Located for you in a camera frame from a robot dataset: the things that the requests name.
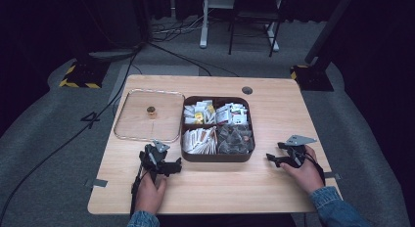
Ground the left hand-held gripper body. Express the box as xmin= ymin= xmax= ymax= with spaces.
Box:
xmin=138 ymin=140 xmax=171 ymax=183

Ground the brown four-compartment box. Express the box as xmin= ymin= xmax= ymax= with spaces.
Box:
xmin=179 ymin=95 xmax=256 ymax=163

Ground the dark slanted metal post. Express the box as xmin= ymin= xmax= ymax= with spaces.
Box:
xmin=304 ymin=0 xmax=357 ymax=67

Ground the person's right hand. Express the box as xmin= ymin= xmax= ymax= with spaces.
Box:
xmin=279 ymin=144 xmax=326 ymax=196

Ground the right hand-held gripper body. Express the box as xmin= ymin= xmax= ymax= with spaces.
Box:
xmin=285 ymin=134 xmax=318 ymax=169

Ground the pile of white red-print packets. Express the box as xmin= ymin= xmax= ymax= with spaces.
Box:
xmin=215 ymin=102 xmax=250 ymax=125

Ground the left hand-held gripper black cable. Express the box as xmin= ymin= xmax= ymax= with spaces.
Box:
xmin=129 ymin=163 xmax=147 ymax=219

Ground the clear lid with gold knob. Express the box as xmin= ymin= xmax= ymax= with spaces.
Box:
xmin=113 ymin=87 xmax=186 ymax=144

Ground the person's left hand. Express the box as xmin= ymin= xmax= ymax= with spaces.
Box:
xmin=131 ymin=170 xmax=168 ymax=216

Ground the yellow-black striped stand base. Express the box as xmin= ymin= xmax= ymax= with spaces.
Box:
xmin=290 ymin=64 xmax=335 ymax=92
xmin=59 ymin=60 xmax=111 ymax=90

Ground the pile of clear pyramid tea bags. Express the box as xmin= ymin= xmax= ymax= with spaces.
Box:
xmin=216 ymin=123 xmax=255 ymax=156

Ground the black metal chair frame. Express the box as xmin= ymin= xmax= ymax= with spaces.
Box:
xmin=227 ymin=0 xmax=286 ymax=58

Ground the hand-held gripper black cable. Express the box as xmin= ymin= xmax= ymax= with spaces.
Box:
xmin=129 ymin=163 xmax=147 ymax=219
xmin=302 ymin=152 xmax=327 ymax=186

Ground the white desk leg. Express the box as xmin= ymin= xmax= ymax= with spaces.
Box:
xmin=266 ymin=21 xmax=281 ymax=53
xmin=199 ymin=0 xmax=237 ymax=50

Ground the bundle of floor cables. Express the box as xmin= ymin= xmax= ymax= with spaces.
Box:
xmin=150 ymin=15 xmax=204 ymax=43

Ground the long black floor cable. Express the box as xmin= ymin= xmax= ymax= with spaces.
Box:
xmin=0 ymin=44 xmax=143 ymax=221

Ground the pile of white stick packets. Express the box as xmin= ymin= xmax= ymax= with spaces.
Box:
xmin=182 ymin=125 xmax=219 ymax=156

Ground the right hand-held gripper black cable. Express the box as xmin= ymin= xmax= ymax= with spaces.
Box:
xmin=302 ymin=152 xmax=327 ymax=186

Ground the pile of white yellow packets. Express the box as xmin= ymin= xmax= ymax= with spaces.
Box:
xmin=182 ymin=99 xmax=216 ymax=125

